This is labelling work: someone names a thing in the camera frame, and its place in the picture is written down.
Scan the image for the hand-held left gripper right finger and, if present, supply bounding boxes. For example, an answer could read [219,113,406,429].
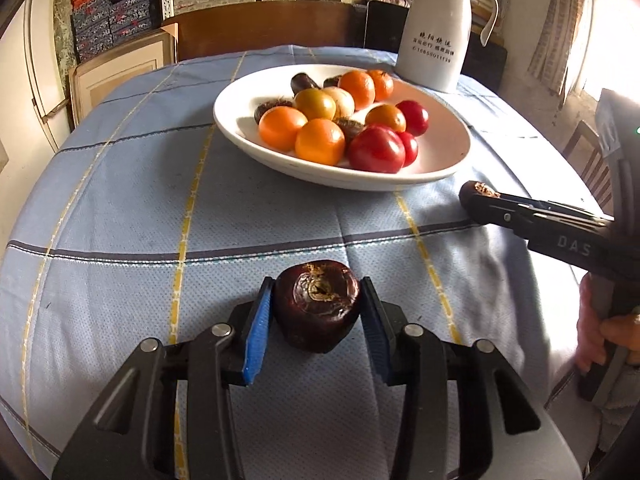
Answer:
[360,276,576,480]

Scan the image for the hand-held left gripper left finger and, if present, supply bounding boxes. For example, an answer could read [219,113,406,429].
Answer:
[51,276,276,480]

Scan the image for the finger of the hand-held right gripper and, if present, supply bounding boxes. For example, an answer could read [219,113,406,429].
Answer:
[465,199,613,241]
[492,191,615,225]

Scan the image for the large dark purple mangosteen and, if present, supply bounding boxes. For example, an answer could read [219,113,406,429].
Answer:
[272,259,362,354]

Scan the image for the white oval bowl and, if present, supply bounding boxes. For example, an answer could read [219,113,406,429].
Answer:
[213,63,472,192]

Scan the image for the small red tomato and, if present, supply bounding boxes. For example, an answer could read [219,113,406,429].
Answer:
[397,131,419,167]

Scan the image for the large red tomato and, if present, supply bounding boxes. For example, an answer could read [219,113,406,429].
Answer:
[348,125,406,174]

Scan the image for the dark spiky fruit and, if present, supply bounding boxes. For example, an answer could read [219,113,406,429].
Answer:
[334,116,366,143]
[253,99,296,127]

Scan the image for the large orange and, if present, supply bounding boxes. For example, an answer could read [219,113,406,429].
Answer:
[294,118,347,166]

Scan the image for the yellowish orange mandarin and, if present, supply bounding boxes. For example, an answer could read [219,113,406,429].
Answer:
[293,88,337,122]

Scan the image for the person's right hand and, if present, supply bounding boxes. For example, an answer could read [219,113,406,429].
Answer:
[574,274,640,375]

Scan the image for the wooden chair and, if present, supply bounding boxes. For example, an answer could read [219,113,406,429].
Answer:
[562,119,617,215]

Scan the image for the orange tomato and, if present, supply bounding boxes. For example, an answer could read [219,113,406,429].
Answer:
[365,104,407,133]

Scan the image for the bright window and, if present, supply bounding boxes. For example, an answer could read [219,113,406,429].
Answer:
[575,0,640,106]

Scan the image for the blue checked tablecloth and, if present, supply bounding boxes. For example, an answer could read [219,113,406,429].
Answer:
[0,45,618,480]

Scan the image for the patterned curtain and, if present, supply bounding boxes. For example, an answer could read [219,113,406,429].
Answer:
[530,0,596,96]

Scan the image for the pale beige round fruit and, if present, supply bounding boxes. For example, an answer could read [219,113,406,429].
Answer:
[322,86,356,120]

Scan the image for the white thermos jug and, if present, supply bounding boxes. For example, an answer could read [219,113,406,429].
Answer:
[395,0,501,94]

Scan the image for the brown wooden board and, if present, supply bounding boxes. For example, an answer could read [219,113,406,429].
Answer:
[162,0,368,63]

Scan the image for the stack of blue patterned boxes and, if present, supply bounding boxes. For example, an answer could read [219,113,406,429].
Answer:
[71,0,162,63]

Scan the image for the white leaning board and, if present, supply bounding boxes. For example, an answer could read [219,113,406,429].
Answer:
[24,0,71,153]

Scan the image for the green marbled panel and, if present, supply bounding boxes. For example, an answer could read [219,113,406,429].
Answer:
[52,0,76,68]

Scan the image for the pale wooden picture frame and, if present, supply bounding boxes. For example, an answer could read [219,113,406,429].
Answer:
[69,30,178,126]

